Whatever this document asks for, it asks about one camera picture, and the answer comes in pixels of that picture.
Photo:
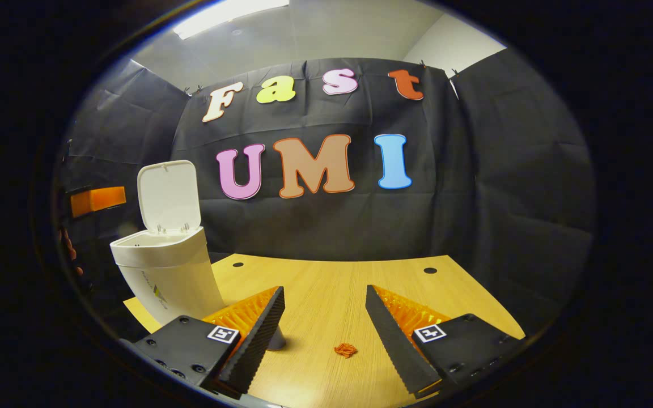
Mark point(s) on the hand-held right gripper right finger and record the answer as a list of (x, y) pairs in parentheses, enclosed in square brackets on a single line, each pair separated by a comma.
[(394, 345)]

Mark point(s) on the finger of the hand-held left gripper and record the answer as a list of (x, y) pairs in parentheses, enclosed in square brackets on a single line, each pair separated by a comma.
[(100, 199)]

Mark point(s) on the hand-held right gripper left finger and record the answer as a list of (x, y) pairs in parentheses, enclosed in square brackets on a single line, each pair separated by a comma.
[(258, 345)]

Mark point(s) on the blue and silver pop can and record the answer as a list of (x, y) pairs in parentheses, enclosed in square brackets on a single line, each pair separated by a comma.
[(277, 341)]

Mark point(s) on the red paper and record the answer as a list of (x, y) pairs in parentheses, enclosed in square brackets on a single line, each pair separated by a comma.
[(346, 350)]

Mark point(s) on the white desktop garbage bin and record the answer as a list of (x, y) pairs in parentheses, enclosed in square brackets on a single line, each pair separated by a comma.
[(173, 272)]

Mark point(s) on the wooden desktop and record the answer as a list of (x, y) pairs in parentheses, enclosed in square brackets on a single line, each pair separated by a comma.
[(326, 294)]

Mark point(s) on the black backdrop cloth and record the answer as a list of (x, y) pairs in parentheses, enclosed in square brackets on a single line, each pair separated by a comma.
[(332, 226)]

